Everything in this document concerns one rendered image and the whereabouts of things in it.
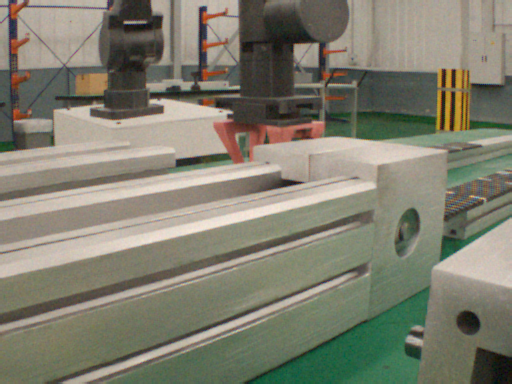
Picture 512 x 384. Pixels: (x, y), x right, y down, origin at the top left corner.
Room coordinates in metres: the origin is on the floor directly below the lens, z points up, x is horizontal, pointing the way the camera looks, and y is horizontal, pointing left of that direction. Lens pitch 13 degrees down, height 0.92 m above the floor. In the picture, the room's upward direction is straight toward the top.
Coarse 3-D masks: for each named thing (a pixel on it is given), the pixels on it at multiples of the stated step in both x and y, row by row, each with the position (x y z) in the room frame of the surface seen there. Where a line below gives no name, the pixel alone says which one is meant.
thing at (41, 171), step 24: (72, 144) 0.46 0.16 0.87; (96, 144) 0.46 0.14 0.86; (120, 144) 0.47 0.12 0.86; (0, 168) 0.33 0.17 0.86; (24, 168) 0.34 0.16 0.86; (48, 168) 0.35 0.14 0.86; (72, 168) 0.36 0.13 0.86; (96, 168) 0.37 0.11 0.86; (120, 168) 0.39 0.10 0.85; (144, 168) 0.40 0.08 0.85; (168, 168) 0.43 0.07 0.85; (0, 192) 0.32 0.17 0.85; (24, 192) 0.34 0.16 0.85; (48, 192) 0.36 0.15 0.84
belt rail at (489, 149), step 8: (504, 136) 1.09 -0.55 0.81; (480, 144) 0.93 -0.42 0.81; (488, 144) 0.94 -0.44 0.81; (496, 144) 0.97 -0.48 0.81; (504, 144) 1.00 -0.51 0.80; (456, 152) 0.84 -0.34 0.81; (464, 152) 0.86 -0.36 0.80; (472, 152) 0.89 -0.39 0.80; (480, 152) 0.93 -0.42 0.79; (488, 152) 0.96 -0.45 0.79; (496, 152) 0.97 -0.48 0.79; (504, 152) 1.00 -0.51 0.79; (448, 160) 0.83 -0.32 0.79; (456, 160) 0.84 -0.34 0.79; (464, 160) 0.86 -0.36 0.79; (472, 160) 0.89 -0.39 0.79; (480, 160) 0.91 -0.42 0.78; (448, 168) 0.82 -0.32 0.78
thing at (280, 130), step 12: (240, 108) 0.54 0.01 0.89; (252, 108) 0.53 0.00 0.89; (264, 108) 0.51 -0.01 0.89; (240, 120) 0.54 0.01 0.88; (252, 120) 0.53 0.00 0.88; (264, 120) 0.51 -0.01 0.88; (276, 120) 0.51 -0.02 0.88; (288, 120) 0.51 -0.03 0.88; (300, 120) 0.52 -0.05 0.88; (312, 120) 0.53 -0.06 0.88; (276, 132) 0.50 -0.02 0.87; (288, 132) 0.51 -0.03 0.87; (300, 132) 0.53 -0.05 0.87; (312, 132) 0.53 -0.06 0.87
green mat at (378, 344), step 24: (408, 144) 1.14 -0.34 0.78; (432, 144) 1.15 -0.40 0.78; (192, 168) 0.82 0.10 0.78; (456, 168) 0.83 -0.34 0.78; (480, 168) 0.84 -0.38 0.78; (504, 168) 0.84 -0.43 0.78; (456, 240) 0.44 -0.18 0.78; (384, 312) 0.30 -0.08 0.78; (408, 312) 0.29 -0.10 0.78; (336, 336) 0.27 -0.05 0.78; (360, 336) 0.27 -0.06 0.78; (384, 336) 0.26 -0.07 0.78; (312, 360) 0.24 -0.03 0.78; (336, 360) 0.24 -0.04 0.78; (360, 360) 0.24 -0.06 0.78; (384, 360) 0.24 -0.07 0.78; (408, 360) 0.24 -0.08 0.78
